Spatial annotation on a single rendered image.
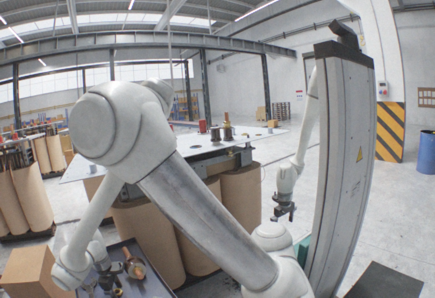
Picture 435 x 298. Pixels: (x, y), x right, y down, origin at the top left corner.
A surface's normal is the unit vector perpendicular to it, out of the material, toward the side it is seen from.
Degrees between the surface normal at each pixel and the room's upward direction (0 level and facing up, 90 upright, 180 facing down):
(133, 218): 90
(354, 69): 90
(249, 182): 90
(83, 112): 86
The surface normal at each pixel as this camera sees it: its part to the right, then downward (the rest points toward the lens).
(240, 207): 0.14, 0.15
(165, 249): 0.66, 0.07
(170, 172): 0.51, -0.25
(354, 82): 0.47, 0.11
